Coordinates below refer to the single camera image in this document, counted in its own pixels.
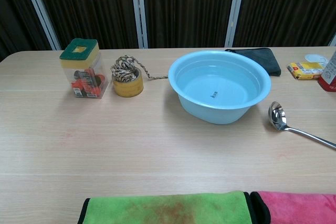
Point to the silver metal ladle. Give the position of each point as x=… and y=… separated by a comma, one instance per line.
x=277, y=119

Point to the light blue plastic basin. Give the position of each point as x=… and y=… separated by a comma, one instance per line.
x=199, y=113

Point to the yellow tape roll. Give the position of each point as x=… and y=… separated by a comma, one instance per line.
x=128, y=89

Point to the clear box with orange items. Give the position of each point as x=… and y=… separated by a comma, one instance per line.
x=86, y=86

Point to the green and yellow sponge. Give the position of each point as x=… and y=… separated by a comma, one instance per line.
x=90, y=44

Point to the dark green folded cloth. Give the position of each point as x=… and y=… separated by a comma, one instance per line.
x=267, y=61

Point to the green microfibre towel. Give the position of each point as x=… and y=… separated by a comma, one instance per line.
x=168, y=208

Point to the yellow snack packet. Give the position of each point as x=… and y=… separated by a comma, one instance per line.
x=304, y=70

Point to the white round lid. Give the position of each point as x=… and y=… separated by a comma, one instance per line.
x=313, y=57

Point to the red bottle with white label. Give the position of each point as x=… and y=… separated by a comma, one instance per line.
x=329, y=75

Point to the pink microfibre towel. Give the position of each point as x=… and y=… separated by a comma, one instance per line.
x=302, y=208

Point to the white partition post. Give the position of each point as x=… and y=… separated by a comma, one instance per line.
x=139, y=9
x=39, y=9
x=236, y=9
x=333, y=41

